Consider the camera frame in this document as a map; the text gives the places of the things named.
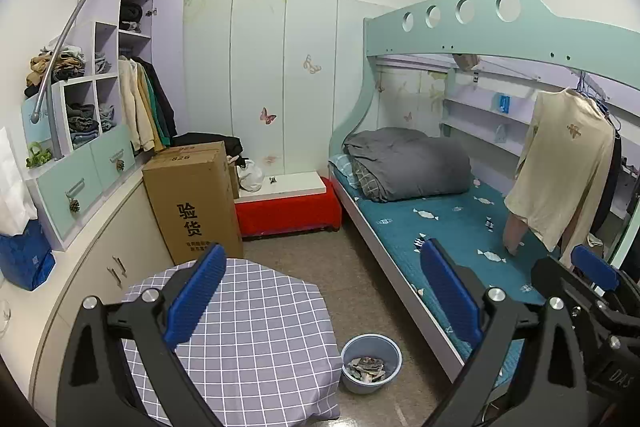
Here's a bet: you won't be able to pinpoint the blue clothes hanger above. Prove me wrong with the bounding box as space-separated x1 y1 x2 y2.
575 72 621 128

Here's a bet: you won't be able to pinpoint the small green plant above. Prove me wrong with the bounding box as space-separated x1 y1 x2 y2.
26 142 53 168

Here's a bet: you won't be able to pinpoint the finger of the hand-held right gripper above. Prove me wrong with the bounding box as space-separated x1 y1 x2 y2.
571 245 640 308
531 257 627 349

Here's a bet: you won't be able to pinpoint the blue plastic basin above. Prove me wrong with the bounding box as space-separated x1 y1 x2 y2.
340 333 402 395

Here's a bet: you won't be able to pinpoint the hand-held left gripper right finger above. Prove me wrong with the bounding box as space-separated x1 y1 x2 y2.
420 237 594 427

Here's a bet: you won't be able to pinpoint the lilac wall shelf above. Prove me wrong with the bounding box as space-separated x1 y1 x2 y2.
440 97 536 152

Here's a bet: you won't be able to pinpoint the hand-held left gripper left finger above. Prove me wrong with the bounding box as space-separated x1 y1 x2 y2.
57 243 228 427

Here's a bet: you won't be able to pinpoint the teal printed mattress pad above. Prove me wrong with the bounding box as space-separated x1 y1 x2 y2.
345 177 576 360

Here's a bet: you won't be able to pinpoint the curved beige low cabinet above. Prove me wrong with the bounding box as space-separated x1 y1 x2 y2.
27 167 151 408

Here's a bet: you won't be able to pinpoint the yellow hanging garment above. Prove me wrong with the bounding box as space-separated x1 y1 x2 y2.
137 64 166 150

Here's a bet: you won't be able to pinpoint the tan clothes pile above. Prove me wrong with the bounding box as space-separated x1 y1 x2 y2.
24 49 86 98

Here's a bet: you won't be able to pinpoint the large cardboard box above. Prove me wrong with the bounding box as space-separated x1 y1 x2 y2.
142 141 244 265

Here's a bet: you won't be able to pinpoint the cream hanging jacket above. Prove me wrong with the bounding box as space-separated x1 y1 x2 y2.
117 58 156 152

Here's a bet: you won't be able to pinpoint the grey duvet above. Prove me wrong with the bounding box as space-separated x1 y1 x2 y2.
342 128 472 202

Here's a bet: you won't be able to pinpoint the black hanging coat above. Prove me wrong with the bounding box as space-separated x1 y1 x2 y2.
140 57 177 140

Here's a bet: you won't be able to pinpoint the cream hanging shirt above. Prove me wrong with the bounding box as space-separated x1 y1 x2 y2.
504 88 617 253

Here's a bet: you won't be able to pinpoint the white board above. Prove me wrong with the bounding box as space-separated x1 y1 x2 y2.
239 172 328 204

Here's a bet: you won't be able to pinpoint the red bench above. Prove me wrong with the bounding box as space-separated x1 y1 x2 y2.
235 177 343 238

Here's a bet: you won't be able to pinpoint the green hanging garment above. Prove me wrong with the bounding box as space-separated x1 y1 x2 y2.
150 87 173 148

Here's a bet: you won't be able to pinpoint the grey metal railing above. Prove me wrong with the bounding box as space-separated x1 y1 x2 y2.
30 0 163 124

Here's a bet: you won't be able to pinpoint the newspaper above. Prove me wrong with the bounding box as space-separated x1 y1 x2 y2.
347 355 388 383

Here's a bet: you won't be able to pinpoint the table with grey checkered cloth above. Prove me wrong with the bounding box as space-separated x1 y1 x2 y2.
120 258 343 427

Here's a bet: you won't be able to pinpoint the blue bag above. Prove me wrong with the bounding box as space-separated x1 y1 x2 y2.
0 219 56 292

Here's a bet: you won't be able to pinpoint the white panelled wardrobe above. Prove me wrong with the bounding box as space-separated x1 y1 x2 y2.
182 0 396 178

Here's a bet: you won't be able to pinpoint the white shopping bag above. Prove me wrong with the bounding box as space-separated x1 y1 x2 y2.
0 127 38 238

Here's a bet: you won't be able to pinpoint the black hanging garment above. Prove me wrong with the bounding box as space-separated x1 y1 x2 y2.
590 127 623 238

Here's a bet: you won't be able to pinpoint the stepped shelf cabinet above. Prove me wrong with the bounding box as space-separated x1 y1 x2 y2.
20 0 186 253

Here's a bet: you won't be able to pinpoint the beige cloth bundle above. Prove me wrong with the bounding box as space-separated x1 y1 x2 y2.
452 53 483 72

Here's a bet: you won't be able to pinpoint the dark folded clothes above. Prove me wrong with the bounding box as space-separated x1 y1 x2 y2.
66 103 99 134

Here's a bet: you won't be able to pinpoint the black clothes heap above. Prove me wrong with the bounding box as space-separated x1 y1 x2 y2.
172 132 246 168

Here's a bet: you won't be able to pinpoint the white plastic bag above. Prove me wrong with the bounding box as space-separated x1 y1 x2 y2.
237 159 264 192

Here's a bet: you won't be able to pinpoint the blue checkered pillow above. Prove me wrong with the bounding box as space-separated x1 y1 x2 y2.
330 154 361 188

